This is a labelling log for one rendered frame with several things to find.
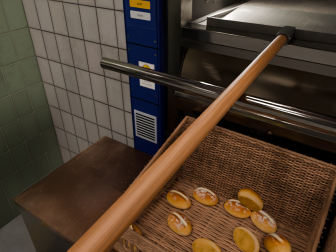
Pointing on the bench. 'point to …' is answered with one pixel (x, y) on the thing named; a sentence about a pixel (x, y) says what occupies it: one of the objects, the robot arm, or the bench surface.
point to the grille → (145, 126)
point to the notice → (146, 80)
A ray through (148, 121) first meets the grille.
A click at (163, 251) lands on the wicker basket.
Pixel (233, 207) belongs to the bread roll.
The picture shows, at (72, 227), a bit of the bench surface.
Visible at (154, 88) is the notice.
